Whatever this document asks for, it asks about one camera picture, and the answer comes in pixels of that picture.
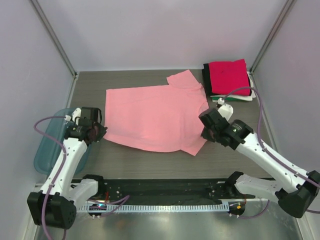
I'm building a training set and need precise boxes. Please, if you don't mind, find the light pink t shirt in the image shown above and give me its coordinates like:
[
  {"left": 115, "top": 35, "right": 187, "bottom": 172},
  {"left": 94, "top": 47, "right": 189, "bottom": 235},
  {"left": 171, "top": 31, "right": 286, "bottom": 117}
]
[{"left": 104, "top": 70, "right": 209, "bottom": 156}]

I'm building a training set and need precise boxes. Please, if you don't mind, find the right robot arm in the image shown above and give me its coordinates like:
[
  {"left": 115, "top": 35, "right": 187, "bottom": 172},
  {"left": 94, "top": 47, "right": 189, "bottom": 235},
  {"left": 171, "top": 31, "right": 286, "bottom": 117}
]
[{"left": 199, "top": 104, "right": 320, "bottom": 219}]

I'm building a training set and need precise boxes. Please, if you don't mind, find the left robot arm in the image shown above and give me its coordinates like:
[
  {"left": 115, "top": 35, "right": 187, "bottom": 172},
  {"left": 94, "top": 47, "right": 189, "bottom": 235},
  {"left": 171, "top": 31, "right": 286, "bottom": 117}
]
[{"left": 27, "top": 107, "right": 107, "bottom": 230}]

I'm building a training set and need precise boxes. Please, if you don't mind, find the folded green t shirt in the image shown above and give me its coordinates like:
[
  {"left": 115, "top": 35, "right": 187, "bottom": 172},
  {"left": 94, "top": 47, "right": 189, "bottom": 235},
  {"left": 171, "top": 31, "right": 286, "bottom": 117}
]
[{"left": 211, "top": 95, "right": 238, "bottom": 102}]

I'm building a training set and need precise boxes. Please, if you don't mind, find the folded white t shirt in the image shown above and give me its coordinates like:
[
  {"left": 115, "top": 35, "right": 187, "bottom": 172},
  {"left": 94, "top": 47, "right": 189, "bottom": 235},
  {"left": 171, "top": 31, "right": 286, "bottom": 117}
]
[{"left": 210, "top": 71, "right": 257, "bottom": 103}]

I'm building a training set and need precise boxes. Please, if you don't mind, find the blue plastic bin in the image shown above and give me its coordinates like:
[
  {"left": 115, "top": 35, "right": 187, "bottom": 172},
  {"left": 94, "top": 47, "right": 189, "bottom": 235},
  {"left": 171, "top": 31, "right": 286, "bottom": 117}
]
[{"left": 34, "top": 108, "right": 92, "bottom": 176}]

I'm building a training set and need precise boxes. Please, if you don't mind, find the folded magenta t shirt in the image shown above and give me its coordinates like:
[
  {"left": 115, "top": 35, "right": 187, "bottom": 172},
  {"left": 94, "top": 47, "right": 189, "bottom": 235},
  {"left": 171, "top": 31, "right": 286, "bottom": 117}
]
[{"left": 208, "top": 59, "right": 250, "bottom": 95}]

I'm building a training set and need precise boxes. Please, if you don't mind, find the folded black t shirt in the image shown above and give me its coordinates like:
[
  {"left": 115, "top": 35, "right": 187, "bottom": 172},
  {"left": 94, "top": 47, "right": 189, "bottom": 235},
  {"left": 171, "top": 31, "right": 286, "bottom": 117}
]
[{"left": 201, "top": 63, "right": 213, "bottom": 97}]

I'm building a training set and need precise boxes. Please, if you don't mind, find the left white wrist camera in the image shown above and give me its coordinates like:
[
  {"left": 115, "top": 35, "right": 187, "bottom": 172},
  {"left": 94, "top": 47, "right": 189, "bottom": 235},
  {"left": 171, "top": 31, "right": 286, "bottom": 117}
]
[{"left": 64, "top": 107, "right": 82, "bottom": 125}]

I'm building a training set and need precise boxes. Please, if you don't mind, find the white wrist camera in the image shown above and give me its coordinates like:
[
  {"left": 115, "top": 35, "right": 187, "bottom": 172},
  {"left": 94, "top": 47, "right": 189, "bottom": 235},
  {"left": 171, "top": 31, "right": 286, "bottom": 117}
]
[
  {"left": 64, "top": 107, "right": 82, "bottom": 125},
  {"left": 216, "top": 98, "right": 234, "bottom": 121}
]

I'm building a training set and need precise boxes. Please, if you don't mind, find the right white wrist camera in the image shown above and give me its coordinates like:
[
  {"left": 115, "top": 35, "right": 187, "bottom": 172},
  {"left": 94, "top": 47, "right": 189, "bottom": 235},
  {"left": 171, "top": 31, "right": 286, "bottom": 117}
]
[{"left": 216, "top": 98, "right": 234, "bottom": 121}]

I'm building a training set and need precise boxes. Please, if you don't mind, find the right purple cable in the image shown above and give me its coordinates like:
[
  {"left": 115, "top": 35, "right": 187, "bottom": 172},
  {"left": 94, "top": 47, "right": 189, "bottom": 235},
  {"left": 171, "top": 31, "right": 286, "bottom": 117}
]
[{"left": 222, "top": 86, "right": 320, "bottom": 221}]

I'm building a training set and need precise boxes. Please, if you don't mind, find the purple cable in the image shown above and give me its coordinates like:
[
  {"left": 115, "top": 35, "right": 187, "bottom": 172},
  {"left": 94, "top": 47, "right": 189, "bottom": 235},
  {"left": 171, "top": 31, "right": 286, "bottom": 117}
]
[
  {"left": 222, "top": 86, "right": 320, "bottom": 221},
  {"left": 33, "top": 117, "right": 131, "bottom": 240}
]

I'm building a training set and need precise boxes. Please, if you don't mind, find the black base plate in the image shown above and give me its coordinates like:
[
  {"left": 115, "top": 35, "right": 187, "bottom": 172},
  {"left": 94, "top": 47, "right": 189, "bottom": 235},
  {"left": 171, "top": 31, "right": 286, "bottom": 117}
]
[{"left": 90, "top": 178, "right": 255, "bottom": 206}]

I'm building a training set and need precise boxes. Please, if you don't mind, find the white slotted cable duct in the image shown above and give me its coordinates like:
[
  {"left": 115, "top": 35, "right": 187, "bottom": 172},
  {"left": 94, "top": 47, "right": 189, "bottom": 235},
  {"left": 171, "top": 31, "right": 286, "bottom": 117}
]
[{"left": 77, "top": 202, "right": 230, "bottom": 214}]

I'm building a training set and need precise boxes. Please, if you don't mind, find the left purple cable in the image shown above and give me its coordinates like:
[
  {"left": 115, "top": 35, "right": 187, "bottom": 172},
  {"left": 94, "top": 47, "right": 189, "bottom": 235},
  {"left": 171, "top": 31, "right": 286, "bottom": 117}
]
[{"left": 33, "top": 117, "right": 131, "bottom": 240}]

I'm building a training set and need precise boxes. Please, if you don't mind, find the left aluminium frame post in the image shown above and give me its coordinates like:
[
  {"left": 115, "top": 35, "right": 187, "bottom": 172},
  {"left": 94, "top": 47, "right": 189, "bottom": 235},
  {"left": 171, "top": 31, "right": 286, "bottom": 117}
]
[{"left": 29, "top": 0, "right": 79, "bottom": 79}]

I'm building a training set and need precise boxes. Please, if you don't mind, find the aluminium frame post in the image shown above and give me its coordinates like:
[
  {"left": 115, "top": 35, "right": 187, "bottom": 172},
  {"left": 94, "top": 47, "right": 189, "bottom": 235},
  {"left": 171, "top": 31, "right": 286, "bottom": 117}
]
[
  {"left": 249, "top": 0, "right": 297, "bottom": 74},
  {"left": 29, "top": 0, "right": 79, "bottom": 79}
]

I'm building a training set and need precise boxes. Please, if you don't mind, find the right aluminium frame post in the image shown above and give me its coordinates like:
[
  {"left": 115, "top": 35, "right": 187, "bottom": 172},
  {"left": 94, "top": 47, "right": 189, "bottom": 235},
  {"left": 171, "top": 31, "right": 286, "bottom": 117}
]
[{"left": 249, "top": 0, "right": 297, "bottom": 74}]

